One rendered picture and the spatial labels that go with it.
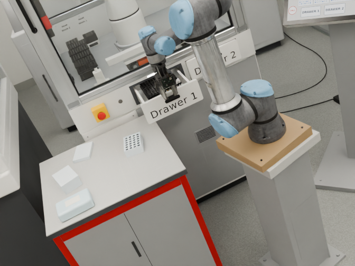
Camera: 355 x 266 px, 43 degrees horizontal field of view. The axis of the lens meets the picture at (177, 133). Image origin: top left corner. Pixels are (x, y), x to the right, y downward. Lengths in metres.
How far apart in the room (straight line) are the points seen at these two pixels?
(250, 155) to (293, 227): 0.44
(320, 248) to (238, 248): 0.46
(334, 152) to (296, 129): 1.09
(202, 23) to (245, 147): 0.57
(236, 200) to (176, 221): 0.81
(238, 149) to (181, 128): 0.73
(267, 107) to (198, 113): 0.83
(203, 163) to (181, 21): 1.34
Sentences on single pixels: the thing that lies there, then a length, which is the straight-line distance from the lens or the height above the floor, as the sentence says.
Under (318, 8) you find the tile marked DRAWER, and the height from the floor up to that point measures 1.01.
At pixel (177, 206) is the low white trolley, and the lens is 1.97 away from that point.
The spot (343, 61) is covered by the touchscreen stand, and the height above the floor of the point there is 0.69.
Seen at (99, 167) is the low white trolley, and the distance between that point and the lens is 2.10.
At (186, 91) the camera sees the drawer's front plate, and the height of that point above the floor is 0.90.
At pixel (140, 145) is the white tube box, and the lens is 2.04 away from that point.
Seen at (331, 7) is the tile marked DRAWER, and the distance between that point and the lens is 2.25.
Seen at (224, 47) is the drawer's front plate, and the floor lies 0.91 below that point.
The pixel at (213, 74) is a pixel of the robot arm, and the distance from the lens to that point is 1.54.
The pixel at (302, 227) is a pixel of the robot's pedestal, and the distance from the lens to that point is 2.09.
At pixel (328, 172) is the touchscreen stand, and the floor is 0.04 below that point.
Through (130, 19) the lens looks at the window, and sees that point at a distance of 2.21.
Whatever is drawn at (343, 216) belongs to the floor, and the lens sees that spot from 2.55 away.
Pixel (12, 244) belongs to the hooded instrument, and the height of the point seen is 0.49.
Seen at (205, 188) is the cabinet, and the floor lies 0.11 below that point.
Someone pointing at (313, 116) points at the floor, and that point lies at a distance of 3.28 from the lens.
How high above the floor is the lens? 1.86
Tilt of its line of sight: 32 degrees down
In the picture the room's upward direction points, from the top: 22 degrees counter-clockwise
